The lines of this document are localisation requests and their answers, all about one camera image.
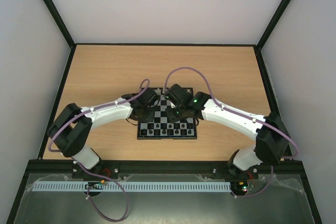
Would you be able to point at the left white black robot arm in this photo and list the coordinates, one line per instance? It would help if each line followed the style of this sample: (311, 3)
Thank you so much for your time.
(70, 130)

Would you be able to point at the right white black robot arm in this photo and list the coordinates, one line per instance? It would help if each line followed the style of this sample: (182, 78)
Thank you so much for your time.
(268, 132)

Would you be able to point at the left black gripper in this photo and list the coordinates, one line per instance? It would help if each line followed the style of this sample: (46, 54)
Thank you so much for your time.
(149, 119)

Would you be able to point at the light blue slotted cable duct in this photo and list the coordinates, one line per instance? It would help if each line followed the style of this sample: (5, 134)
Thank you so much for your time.
(138, 187)

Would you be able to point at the black frame post right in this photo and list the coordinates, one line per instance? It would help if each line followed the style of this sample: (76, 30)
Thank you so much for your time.
(273, 23)

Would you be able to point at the black frame post left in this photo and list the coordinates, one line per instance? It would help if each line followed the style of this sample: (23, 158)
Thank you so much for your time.
(59, 22)

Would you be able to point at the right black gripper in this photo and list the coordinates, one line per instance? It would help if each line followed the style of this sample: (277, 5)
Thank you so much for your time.
(173, 114)

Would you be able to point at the black frame post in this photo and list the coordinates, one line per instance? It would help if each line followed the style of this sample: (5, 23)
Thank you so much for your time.
(59, 22)
(273, 23)

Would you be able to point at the black piece bottom centre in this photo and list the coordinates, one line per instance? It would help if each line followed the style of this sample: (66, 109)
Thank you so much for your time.
(170, 132)

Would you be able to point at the black magnetic chess board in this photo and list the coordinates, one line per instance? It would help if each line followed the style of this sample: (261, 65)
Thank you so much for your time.
(161, 128)

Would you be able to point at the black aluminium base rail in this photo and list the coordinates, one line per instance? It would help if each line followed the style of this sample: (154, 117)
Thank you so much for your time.
(212, 169)

